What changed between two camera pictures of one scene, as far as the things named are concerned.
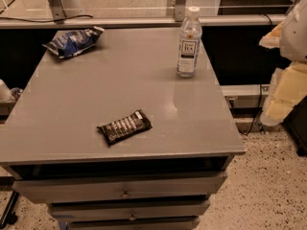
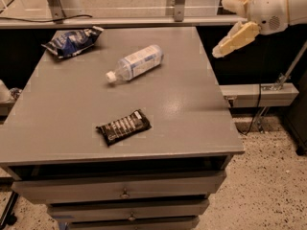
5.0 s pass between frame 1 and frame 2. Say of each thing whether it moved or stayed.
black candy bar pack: stayed
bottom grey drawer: stayed
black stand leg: stayed
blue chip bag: stayed
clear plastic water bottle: moved
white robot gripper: moved
